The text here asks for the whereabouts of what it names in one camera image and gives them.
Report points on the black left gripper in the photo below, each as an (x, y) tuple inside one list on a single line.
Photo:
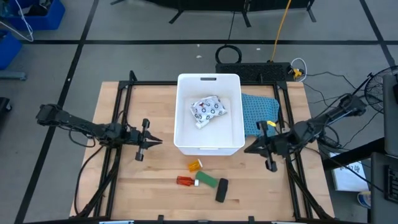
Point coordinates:
[(132, 137)]

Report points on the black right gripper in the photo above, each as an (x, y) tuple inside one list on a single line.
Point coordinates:
[(280, 144)]

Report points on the red bottle with white cap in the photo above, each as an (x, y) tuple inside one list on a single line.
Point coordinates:
[(185, 180)]

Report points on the black rectangular block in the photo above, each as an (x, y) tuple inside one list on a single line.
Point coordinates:
[(221, 190)]

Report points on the white printed plastic package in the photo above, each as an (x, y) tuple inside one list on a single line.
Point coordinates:
[(206, 109)]

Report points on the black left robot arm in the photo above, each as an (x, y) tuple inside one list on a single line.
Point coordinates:
[(77, 123)]

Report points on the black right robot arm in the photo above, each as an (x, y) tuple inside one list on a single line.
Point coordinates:
[(329, 116)]

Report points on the white perforated plastic basket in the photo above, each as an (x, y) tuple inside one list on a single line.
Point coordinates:
[(186, 137)]

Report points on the blue plastic bin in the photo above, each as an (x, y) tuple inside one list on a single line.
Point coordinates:
[(9, 49), (46, 21)]

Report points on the blue patterned cloth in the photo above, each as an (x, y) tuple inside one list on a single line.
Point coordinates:
[(258, 109)]

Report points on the orange pill bottle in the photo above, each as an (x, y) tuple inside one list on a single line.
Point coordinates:
[(194, 165)]

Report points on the green bandage roll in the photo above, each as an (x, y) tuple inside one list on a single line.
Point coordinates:
[(206, 179)]

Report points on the yellow plug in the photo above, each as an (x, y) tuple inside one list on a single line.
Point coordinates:
[(297, 73)]

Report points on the white paper booklet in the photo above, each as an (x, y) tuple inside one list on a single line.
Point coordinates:
[(348, 177)]

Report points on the black side desk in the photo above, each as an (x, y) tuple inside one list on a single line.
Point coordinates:
[(379, 186)]

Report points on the black floor fan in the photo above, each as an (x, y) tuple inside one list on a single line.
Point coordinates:
[(374, 90)]

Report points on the grey metal base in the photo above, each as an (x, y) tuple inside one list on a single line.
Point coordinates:
[(12, 75)]

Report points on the black metal table frame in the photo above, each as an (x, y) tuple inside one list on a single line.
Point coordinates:
[(149, 83)]

